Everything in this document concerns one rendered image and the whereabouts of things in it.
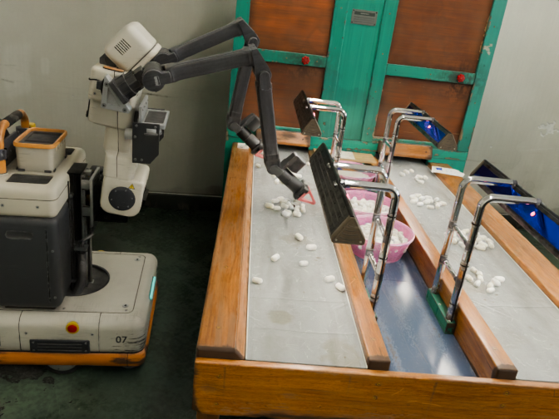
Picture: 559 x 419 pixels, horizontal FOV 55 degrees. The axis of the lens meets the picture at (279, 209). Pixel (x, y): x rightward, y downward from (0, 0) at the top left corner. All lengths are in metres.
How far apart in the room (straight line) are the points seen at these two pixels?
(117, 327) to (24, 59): 2.13
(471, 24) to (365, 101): 0.65
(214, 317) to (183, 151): 2.51
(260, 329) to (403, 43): 1.94
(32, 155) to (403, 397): 1.58
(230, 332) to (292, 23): 1.88
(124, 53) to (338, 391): 1.38
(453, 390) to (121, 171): 1.43
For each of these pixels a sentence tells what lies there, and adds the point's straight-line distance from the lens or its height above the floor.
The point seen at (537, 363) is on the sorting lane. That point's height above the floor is 0.74.
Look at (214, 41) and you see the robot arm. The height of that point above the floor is 1.33.
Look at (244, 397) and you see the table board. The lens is 1.39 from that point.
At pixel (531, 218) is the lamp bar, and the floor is 1.07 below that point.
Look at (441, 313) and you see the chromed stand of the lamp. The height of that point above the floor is 0.71.
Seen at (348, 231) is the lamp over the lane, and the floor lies 1.07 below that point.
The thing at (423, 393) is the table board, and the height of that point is 0.69.
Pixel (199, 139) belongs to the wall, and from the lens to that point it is 3.80.
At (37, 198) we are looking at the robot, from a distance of 2.12.
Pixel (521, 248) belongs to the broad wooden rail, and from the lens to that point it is 2.24.
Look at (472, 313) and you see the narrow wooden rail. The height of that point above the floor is 0.76.
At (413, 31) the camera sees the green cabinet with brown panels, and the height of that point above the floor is 1.44.
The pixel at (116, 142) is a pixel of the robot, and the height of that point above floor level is 0.94.
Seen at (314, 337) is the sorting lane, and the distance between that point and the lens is 1.45.
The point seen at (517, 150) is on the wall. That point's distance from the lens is 4.47.
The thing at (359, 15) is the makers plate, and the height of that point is 1.49.
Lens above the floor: 1.57
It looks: 22 degrees down
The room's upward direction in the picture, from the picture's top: 7 degrees clockwise
